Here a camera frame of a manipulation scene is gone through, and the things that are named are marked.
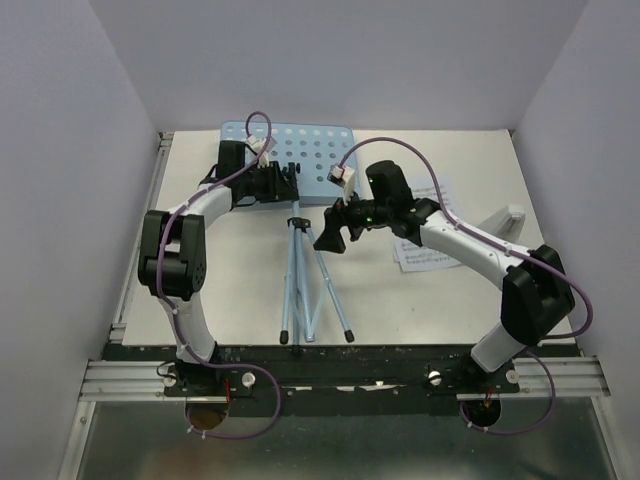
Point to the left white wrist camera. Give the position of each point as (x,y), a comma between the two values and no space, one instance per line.
(261,148)

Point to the sheet music page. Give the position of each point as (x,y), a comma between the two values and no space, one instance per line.
(412,258)
(424,187)

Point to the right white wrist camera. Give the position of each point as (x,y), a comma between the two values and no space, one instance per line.
(345,178)

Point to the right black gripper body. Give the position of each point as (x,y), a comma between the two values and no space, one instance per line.
(360,214)

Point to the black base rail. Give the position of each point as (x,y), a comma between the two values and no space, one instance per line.
(347,380)

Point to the grey metronome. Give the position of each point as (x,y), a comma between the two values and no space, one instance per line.
(506,224)

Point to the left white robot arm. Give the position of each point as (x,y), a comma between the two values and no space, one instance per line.
(172,261)

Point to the aluminium frame rail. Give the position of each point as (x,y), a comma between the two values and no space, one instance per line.
(119,375)

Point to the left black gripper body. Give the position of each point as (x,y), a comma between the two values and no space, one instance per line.
(264,183)

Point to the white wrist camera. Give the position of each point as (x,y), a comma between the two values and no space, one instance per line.
(261,148)
(345,178)

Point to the light blue music stand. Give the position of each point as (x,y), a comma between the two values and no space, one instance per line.
(300,225)

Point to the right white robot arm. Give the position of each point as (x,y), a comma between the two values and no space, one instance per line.
(535,295)

